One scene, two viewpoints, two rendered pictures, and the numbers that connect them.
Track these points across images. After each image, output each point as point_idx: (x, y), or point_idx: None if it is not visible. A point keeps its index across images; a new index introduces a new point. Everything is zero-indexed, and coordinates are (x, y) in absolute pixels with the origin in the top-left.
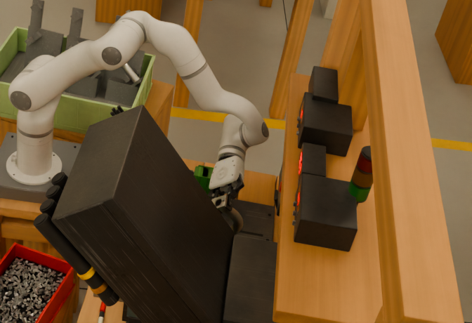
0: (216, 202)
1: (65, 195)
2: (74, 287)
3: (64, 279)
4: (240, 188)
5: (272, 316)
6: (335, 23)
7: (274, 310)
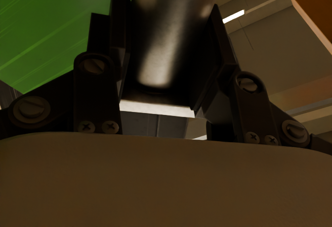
0: (126, 79)
1: None
2: None
3: None
4: (319, 144)
5: None
6: None
7: (292, 1)
